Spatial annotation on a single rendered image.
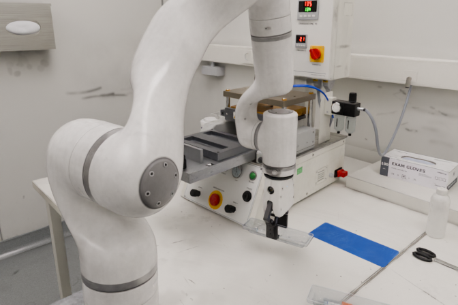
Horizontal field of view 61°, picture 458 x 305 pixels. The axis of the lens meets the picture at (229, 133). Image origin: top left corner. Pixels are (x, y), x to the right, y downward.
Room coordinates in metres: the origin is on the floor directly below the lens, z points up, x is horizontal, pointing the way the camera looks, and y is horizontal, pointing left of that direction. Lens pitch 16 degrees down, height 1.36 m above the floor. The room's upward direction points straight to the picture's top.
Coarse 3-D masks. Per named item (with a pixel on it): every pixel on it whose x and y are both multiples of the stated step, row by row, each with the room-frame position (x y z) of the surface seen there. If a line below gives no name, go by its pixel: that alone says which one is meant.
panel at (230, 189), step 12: (252, 168) 1.12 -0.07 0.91; (204, 180) 1.22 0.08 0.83; (216, 180) 1.19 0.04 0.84; (228, 180) 1.16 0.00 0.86; (240, 180) 1.13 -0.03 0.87; (252, 180) 1.10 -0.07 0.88; (204, 192) 1.20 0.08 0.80; (216, 192) 1.17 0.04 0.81; (228, 192) 1.14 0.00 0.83; (240, 192) 1.11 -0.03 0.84; (252, 192) 1.08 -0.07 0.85; (204, 204) 1.18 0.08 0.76; (228, 204) 1.12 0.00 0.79; (240, 204) 1.09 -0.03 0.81; (252, 204) 1.06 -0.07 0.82; (228, 216) 1.10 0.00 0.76; (240, 216) 1.07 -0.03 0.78
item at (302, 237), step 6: (246, 222) 0.97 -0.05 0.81; (252, 222) 0.97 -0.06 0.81; (258, 222) 0.97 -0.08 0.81; (264, 222) 0.97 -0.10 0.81; (252, 228) 0.93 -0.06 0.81; (258, 228) 0.93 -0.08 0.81; (264, 228) 0.93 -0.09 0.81; (282, 228) 0.93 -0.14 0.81; (288, 228) 0.93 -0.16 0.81; (282, 234) 0.90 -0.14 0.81; (288, 234) 0.90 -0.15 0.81; (294, 234) 0.90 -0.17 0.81; (300, 234) 0.90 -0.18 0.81; (306, 234) 0.90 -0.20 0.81; (312, 234) 0.90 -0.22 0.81; (294, 240) 0.87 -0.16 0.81; (300, 240) 0.87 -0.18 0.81; (306, 240) 0.87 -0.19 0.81
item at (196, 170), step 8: (184, 144) 1.07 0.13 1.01; (184, 152) 1.07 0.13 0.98; (192, 152) 1.04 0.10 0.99; (200, 152) 1.02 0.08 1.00; (248, 152) 1.11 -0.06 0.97; (192, 160) 1.04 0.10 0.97; (200, 160) 1.02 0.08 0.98; (208, 160) 1.04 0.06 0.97; (224, 160) 1.04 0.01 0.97; (232, 160) 1.06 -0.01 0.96; (240, 160) 1.08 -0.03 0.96; (248, 160) 1.11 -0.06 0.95; (192, 168) 0.98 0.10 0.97; (200, 168) 0.98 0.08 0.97; (208, 168) 0.99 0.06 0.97; (216, 168) 1.01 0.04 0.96; (224, 168) 1.03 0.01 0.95; (184, 176) 0.96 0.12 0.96; (192, 176) 0.95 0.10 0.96; (200, 176) 0.97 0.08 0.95; (208, 176) 0.99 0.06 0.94
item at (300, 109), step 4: (260, 104) 1.38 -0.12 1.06; (264, 104) 1.33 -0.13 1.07; (260, 108) 1.31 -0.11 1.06; (264, 108) 1.31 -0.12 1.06; (268, 108) 1.31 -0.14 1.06; (272, 108) 1.31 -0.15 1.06; (276, 108) 1.31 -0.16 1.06; (288, 108) 1.31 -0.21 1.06; (292, 108) 1.31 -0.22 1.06; (296, 108) 1.31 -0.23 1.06; (300, 108) 1.31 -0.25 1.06; (304, 108) 1.32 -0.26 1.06; (260, 112) 1.26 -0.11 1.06; (300, 112) 1.28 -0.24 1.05; (304, 112) 1.32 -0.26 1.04; (300, 116) 1.31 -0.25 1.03; (304, 116) 1.32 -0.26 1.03
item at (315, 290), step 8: (312, 288) 0.74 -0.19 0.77; (320, 288) 0.74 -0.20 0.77; (328, 288) 0.74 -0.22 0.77; (312, 296) 0.72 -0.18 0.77; (320, 296) 0.72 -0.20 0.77; (328, 296) 0.72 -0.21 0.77; (336, 296) 0.72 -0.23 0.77; (344, 296) 0.72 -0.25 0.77; (352, 296) 0.71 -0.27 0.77; (328, 304) 0.69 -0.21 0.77; (336, 304) 0.69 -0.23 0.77; (344, 304) 0.69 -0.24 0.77; (352, 304) 0.69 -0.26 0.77; (360, 304) 0.69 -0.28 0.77; (368, 304) 0.69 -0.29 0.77; (376, 304) 0.69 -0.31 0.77; (384, 304) 0.69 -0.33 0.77
